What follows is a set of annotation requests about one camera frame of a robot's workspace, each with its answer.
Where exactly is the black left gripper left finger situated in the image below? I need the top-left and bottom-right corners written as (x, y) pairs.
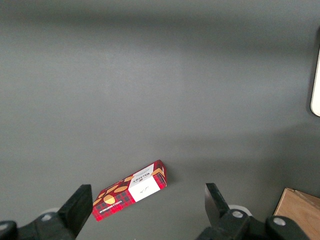
top-left (0, 184), bottom-right (94, 240)

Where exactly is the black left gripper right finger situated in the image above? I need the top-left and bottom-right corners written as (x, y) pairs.
top-left (196, 182), bottom-right (310, 240)

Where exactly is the wooden drawer cabinet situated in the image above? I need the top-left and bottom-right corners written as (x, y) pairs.
top-left (273, 187), bottom-right (320, 240)

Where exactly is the red tartan cookie box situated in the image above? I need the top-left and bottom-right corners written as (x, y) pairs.
top-left (91, 159), bottom-right (168, 223)

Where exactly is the beige rectangular tray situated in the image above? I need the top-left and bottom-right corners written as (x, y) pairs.
top-left (309, 46), bottom-right (320, 117)

